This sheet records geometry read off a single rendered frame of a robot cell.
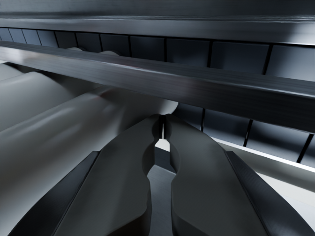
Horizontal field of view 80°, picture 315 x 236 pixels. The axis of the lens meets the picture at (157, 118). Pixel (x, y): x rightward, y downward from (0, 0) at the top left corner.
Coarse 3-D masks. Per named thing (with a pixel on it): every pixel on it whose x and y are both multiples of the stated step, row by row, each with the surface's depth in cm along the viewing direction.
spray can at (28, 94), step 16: (16, 80) 12; (32, 80) 12; (48, 80) 13; (64, 80) 14; (80, 80) 14; (0, 96) 11; (16, 96) 11; (32, 96) 12; (48, 96) 12; (64, 96) 13; (0, 112) 10; (16, 112) 11; (32, 112) 12; (0, 128) 10
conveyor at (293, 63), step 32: (0, 32) 30; (32, 32) 25; (64, 32) 22; (192, 64) 15; (224, 64) 14; (256, 64) 13; (288, 64) 12; (224, 128) 16; (256, 128) 15; (288, 128) 14; (288, 160) 15
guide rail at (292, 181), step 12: (156, 144) 17; (168, 144) 16; (240, 156) 14; (252, 156) 14; (264, 156) 14; (252, 168) 13; (264, 168) 13; (276, 168) 13; (288, 168) 13; (300, 168) 13; (264, 180) 13; (276, 180) 12; (288, 180) 12; (300, 180) 12; (312, 180) 12; (288, 192) 12; (300, 192) 12; (312, 192) 11; (312, 204) 12
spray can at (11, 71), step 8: (72, 48) 21; (80, 48) 21; (0, 64) 16; (8, 64) 16; (16, 64) 16; (0, 72) 15; (8, 72) 15; (16, 72) 16; (24, 72) 16; (0, 80) 15
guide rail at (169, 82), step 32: (32, 64) 12; (64, 64) 11; (96, 64) 9; (128, 64) 8; (160, 64) 8; (160, 96) 8; (192, 96) 7; (224, 96) 6; (256, 96) 6; (288, 96) 5
